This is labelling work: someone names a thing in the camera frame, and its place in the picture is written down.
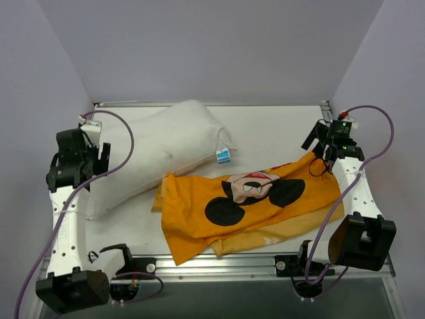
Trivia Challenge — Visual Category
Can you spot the aluminium right side rail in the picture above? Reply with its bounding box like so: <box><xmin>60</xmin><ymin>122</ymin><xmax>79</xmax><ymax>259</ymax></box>
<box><xmin>319</xmin><ymin>101</ymin><xmax>333</xmax><ymax>122</ymax></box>

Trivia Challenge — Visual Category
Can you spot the purple cable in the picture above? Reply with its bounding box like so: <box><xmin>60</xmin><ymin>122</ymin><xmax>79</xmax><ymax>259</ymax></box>
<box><xmin>294</xmin><ymin>104</ymin><xmax>396</xmax><ymax>300</ymax></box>
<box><xmin>15</xmin><ymin>110</ymin><xmax>165</xmax><ymax>319</ymax></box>

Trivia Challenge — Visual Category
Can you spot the white pillow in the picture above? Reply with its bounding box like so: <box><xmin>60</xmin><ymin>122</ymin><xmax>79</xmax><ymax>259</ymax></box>
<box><xmin>86</xmin><ymin>100</ymin><xmax>235</xmax><ymax>221</ymax></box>

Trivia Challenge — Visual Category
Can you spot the orange Mickey Mouse pillowcase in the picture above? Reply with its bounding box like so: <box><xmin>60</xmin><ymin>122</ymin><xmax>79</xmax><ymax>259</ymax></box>
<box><xmin>151</xmin><ymin>153</ymin><xmax>340</xmax><ymax>265</ymax></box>

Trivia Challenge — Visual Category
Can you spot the aluminium front rail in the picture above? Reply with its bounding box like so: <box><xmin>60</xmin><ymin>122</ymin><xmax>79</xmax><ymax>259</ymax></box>
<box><xmin>36</xmin><ymin>254</ymin><xmax>396</xmax><ymax>283</ymax></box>

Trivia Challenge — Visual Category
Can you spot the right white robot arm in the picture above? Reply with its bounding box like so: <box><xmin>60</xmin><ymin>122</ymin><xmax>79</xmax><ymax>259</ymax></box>
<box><xmin>294</xmin><ymin>120</ymin><xmax>396</xmax><ymax>274</ymax></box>

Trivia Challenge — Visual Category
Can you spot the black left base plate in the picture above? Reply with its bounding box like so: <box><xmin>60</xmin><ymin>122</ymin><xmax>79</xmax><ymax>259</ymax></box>
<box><xmin>133</xmin><ymin>257</ymin><xmax>157</xmax><ymax>280</ymax></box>

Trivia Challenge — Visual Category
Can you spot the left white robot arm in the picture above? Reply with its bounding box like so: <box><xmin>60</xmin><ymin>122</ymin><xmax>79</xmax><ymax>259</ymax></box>
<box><xmin>36</xmin><ymin>127</ymin><xmax>134</xmax><ymax>315</ymax></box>

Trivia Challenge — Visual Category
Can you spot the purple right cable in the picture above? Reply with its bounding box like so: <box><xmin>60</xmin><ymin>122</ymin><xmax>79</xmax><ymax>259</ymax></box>
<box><xmin>294</xmin><ymin>104</ymin><xmax>396</xmax><ymax>300</ymax></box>

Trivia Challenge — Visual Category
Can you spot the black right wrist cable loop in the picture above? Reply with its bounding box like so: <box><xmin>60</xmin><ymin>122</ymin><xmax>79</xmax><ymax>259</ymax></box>
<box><xmin>308</xmin><ymin>158</ymin><xmax>334</xmax><ymax>182</ymax></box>

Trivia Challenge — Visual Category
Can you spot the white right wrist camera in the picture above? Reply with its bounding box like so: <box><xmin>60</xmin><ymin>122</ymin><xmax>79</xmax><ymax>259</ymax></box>
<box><xmin>337</xmin><ymin>110</ymin><xmax>359</xmax><ymax>131</ymax></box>

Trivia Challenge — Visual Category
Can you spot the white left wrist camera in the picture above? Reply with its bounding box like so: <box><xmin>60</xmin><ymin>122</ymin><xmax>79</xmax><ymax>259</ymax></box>
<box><xmin>78</xmin><ymin>115</ymin><xmax>102</xmax><ymax>147</ymax></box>

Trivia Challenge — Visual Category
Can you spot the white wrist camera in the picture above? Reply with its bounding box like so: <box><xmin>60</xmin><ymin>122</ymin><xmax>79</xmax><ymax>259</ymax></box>
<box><xmin>337</xmin><ymin>110</ymin><xmax>359</xmax><ymax>131</ymax></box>
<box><xmin>78</xmin><ymin>115</ymin><xmax>102</xmax><ymax>147</ymax></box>

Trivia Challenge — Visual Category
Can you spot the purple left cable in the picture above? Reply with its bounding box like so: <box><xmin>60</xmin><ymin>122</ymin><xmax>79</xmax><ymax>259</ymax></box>
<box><xmin>15</xmin><ymin>110</ymin><xmax>165</xmax><ymax>319</ymax></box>

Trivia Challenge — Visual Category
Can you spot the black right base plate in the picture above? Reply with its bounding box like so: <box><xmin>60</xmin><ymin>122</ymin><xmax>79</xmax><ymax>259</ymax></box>
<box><xmin>274</xmin><ymin>255</ymin><xmax>299</xmax><ymax>277</ymax></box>

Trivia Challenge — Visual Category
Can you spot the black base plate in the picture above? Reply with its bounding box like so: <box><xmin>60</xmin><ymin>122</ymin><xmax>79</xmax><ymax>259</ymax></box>
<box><xmin>133</xmin><ymin>257</ymin><xmax>157</xmax><ymax>280</ymax></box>
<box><xmin>274</xmin><ymin>255</ymin><xmax>299</xmax><ymax>277</ymax></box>

